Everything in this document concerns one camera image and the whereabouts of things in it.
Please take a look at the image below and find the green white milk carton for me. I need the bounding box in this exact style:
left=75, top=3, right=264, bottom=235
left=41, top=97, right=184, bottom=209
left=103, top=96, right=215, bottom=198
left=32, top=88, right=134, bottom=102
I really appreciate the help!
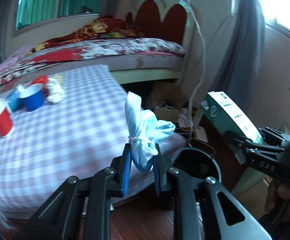
left=201, top=92, right=264, bottom=144

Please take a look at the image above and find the red paper cup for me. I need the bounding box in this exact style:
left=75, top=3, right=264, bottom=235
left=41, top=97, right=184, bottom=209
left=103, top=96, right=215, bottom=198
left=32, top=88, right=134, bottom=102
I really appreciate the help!
left=0, top=98, right=14, bottom=138

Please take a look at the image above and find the black trash bin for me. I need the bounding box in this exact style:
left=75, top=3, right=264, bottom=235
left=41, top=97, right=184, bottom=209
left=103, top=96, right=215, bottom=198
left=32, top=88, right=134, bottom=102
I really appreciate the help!
left=174, top=147, right=222, bottom=183

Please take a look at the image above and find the right hand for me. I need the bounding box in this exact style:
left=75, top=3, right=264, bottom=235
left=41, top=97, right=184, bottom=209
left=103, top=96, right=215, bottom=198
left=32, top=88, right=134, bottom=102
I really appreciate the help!
left=265, top=180, right=290, bottom=221

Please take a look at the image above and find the white router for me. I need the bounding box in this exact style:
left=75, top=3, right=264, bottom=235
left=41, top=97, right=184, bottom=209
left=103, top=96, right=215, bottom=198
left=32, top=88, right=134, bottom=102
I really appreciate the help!
left=177, top=107, right=209, bottom=143

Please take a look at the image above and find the purple checkered tablecloth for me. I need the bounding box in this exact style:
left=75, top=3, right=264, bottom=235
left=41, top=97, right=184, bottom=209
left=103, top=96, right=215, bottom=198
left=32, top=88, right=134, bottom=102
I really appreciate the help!
left=0, top=65, right=129, bottom=219

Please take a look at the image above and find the grey blue curtain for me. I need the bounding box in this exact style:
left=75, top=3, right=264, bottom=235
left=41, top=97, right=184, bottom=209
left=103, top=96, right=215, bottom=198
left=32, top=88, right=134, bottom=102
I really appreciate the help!
left=213, top=0, right=265, bottom=108

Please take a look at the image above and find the bed with floral sheet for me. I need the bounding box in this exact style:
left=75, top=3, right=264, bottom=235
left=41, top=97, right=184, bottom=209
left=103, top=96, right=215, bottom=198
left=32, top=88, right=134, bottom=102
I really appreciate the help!
left=0, top=38, right=187, bottom=86

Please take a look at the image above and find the white crumpled tissue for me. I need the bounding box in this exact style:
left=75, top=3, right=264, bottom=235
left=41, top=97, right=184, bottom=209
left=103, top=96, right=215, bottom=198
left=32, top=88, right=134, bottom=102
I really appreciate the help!
left=46, top=73, right=66, bottom=104

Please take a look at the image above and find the blue paper cup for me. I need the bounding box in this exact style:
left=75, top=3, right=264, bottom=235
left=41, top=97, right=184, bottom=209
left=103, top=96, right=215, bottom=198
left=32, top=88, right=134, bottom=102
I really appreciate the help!
left=19, top=83, right=45, bottom=112

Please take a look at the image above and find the red crumpled wrapper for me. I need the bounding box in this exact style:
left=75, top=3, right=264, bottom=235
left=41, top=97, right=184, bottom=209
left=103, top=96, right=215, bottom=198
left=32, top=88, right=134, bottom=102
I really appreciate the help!
left=31, top=75, right=48, bottom=89

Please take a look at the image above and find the red heart headboard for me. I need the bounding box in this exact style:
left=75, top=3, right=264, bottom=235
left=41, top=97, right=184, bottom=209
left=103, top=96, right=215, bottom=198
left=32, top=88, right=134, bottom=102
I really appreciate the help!
left=125, top=0, right=187, bottom=45

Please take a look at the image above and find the red patterned blanket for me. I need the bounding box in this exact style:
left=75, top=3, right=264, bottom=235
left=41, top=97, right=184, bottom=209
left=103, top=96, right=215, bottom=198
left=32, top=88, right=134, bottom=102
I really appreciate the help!
left=26, top=15, right=144, bottom=55

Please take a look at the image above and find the white power cable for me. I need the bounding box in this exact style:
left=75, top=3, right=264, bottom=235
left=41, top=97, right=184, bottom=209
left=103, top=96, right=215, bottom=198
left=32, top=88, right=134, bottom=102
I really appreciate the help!
left=185, top=0, right=208, bottom=138

